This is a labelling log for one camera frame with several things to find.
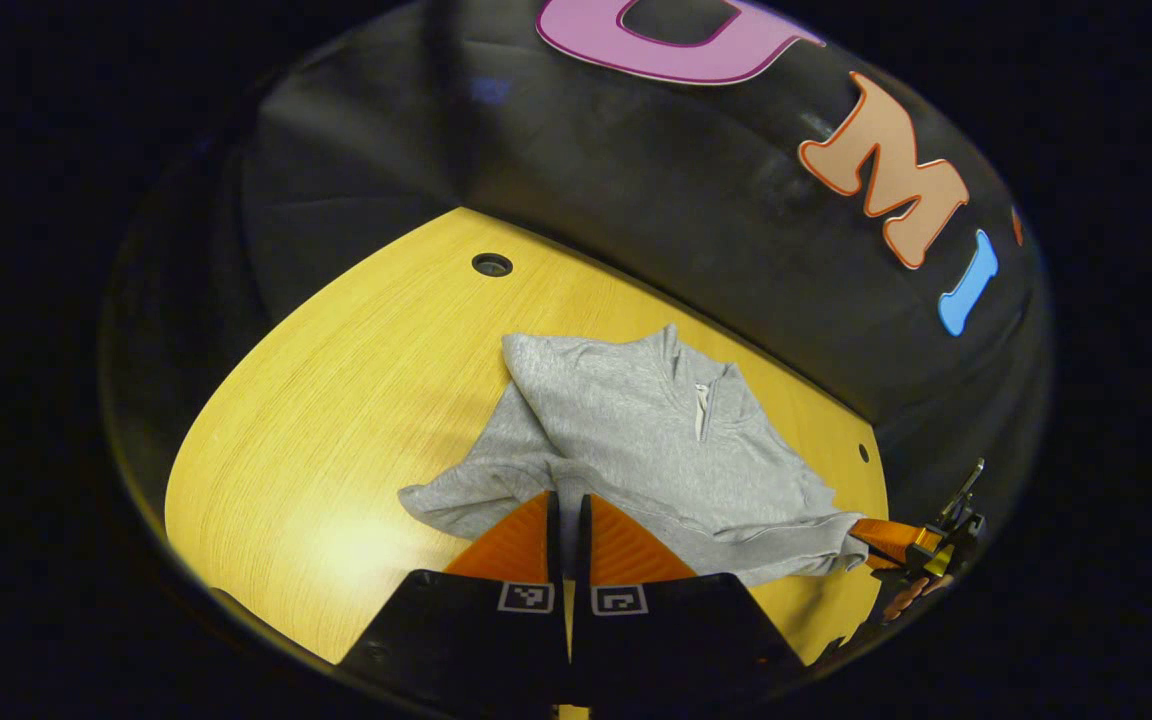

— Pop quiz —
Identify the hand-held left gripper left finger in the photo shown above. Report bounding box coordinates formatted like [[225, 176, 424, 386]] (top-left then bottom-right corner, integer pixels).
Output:
[[336, 490, 571, 713]]

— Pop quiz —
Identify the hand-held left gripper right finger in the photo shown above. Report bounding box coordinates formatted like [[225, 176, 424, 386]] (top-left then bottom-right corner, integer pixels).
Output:
[[572, 493, 807, 713]]

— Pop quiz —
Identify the grey sweatshirt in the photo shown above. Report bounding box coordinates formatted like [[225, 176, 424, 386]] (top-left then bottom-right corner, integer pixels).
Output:
[[398, 323, 872, 588]]

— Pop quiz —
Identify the black backdrop cloth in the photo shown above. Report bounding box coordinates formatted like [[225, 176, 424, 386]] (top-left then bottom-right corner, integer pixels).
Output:
[[101, 0, 1055, 561]]

